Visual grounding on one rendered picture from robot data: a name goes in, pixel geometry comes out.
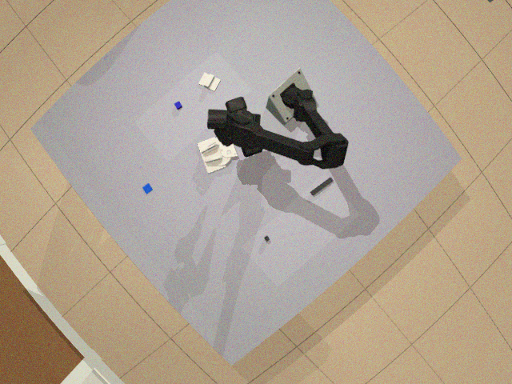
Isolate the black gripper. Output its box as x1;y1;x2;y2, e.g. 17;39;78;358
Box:
226;97;263;157

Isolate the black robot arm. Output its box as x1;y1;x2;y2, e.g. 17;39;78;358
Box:
207;82;349;169

